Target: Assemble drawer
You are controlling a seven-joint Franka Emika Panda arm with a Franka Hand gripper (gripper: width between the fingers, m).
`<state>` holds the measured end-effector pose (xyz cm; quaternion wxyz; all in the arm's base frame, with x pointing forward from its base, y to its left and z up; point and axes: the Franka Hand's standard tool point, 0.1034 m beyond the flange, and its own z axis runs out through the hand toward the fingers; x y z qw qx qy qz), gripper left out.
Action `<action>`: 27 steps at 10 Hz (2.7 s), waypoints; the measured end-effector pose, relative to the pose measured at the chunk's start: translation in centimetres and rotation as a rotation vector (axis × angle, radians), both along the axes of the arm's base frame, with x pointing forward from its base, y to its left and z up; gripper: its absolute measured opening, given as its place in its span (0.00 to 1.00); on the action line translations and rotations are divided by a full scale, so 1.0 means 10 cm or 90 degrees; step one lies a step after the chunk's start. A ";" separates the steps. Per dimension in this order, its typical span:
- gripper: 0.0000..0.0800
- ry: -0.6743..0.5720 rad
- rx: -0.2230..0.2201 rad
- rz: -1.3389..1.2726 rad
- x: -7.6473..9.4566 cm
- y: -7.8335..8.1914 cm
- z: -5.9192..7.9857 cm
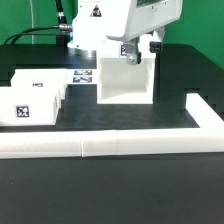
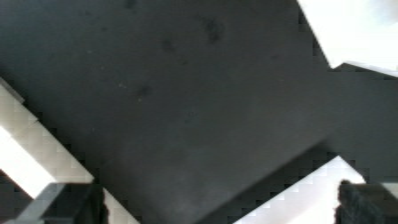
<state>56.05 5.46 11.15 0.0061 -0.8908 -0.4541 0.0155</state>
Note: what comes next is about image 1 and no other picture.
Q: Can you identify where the white rear drawer tray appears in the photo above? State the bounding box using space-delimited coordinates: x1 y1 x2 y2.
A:
11 69 67 99

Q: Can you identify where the black cable bundle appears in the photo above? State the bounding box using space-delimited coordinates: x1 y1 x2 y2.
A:
3 0 73 46

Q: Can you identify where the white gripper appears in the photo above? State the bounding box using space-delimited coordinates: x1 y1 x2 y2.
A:
105 0 183 65

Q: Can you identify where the white drawer cabinet box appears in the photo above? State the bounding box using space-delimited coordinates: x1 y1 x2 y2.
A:
96 33 157 106

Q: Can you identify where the white front drawer tray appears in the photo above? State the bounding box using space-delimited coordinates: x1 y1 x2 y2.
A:
0 87 61 126

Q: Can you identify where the white L-shaped border wall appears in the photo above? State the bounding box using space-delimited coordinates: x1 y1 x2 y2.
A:
0 93 224 159

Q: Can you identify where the white drawer tray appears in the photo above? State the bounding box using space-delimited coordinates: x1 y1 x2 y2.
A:
0 87 61 126
11 69 67 99

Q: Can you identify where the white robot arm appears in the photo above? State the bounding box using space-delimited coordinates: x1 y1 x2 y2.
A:
69 0 183 65

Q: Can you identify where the white marker tag sheet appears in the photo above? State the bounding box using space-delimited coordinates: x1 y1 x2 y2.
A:
66 69 98 85

